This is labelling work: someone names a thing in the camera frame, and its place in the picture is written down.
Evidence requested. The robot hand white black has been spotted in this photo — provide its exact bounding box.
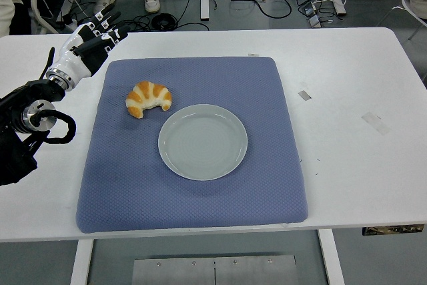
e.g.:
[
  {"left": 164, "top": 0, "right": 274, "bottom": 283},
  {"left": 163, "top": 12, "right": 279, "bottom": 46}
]
[{"left": 49, "top": 10, "right": 130, "bottom": 83}]

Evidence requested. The croissant bread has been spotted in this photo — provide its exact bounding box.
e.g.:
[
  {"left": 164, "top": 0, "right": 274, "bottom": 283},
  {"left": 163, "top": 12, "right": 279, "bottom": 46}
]
[{"left": 125, "top": 80, "right": 173, "bottom": 119}]

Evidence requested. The grey round plate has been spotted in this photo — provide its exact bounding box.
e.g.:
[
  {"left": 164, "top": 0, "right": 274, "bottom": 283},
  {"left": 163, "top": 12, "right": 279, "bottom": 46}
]
[{"left": 157, "top": 103, "right": 249, "bottom": 182}]

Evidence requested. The white power strip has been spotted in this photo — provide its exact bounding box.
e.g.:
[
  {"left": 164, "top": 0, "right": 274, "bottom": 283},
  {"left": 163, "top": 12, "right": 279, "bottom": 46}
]
[{"left": 63, "top": 18, "right": 81, "bottom": 33}]

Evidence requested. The person in white garment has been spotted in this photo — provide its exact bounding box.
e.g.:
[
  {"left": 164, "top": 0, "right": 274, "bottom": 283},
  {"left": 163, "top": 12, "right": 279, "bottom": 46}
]
[{"left": 0, "top": 0, "right": 16, "bottom": 37}]

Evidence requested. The blue quilted mat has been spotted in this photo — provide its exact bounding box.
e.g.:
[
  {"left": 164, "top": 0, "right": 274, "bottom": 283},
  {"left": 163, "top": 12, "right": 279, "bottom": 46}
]
[{"left": 75, "top": 56, "right": 309, "bottom": 234}]

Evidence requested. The white table leg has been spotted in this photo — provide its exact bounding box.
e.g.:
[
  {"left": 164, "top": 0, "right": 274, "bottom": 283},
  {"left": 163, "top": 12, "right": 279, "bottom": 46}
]
[
  {"left": 69, "top": 238, "right": 95, "bottom": 285},
  {"left": 317, "top": 229, "right": 346, "bottom": 285}
]

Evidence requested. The long grey tape piece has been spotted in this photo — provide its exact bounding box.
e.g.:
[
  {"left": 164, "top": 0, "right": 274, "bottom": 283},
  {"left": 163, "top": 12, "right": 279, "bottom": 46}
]
[{"left": 361, "top": 111, "right": 392, "bottom": 136}]

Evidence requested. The coiled black cable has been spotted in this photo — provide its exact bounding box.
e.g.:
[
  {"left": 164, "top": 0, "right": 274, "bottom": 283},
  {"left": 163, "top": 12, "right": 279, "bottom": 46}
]
[{"left": 151, "top": 13, "right": 178, "bottom": 31}]

